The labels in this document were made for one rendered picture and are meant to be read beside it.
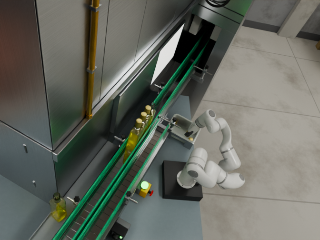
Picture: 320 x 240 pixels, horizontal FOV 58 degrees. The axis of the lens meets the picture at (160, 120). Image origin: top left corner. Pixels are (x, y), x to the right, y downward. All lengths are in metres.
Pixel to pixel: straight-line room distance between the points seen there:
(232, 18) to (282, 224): 1.93
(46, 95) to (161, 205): 1.13
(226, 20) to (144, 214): 1.51
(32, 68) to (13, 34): 0.10
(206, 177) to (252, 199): 1.48
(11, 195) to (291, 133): 3.07
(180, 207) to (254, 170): 1.51
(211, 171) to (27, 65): 1.13
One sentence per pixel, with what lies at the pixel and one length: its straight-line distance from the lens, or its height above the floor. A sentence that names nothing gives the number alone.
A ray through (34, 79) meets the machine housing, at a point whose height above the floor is 1.77.
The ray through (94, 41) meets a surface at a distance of 0.99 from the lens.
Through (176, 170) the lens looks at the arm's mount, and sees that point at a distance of 1.91.
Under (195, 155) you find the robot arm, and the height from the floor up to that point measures 1.12.
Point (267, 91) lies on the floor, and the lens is 4.14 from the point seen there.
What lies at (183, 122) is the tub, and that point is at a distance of 2.16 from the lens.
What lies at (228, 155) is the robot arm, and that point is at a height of 1.01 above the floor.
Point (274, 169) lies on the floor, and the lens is 3.38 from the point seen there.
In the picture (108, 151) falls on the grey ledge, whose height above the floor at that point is 0.88.
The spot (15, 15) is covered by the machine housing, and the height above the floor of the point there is 1.97.
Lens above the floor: 2.43
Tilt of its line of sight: 50 degrees down
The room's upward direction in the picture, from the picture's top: 21 degrees clockwise
